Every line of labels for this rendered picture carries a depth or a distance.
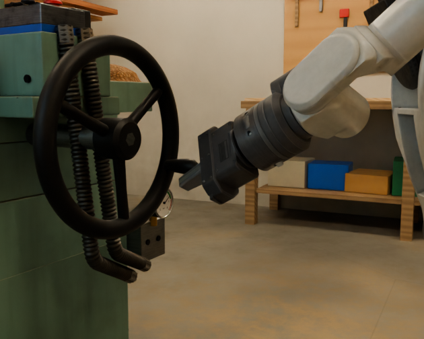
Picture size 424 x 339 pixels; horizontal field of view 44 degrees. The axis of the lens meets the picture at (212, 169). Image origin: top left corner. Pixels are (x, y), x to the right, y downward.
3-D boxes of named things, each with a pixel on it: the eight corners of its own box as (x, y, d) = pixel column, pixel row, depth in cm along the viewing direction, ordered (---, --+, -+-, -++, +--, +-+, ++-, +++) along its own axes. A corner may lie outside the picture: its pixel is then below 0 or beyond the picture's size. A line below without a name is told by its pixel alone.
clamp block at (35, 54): (41, 96, 74) (38, 29, 72) (-20, 96, 81) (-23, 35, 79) (113, 96, 86) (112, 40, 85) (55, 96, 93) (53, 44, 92)
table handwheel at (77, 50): (19, 212, 59) (90, -11, 66) (-82, 196, 69) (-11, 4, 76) (162, 258, 83) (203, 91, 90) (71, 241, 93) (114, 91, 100)
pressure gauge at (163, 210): (155, 230, 103) (155, 190, 102) (140, 228, 105) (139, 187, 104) (173, 224, 109) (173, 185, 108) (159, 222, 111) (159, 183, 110)
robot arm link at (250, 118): (238, 214, 78) (305, 180, 72) (194, 192, 72) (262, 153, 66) (229, 147, 85) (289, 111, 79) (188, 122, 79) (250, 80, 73)
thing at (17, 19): (41, 31, 74) (40, -10, 73) (-9, 36, 80) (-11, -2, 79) (106, 40, 85) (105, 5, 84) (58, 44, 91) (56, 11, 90)
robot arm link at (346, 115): (307, 169, 75) (379, 131, 69) (264, 146, 67) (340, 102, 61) (288, 105, 80) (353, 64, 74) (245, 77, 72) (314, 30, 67)
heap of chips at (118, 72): (118, 81, 102) (118, 61, 101) (66, 82, 109) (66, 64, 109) (147, 82, 109) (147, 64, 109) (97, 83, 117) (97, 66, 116)
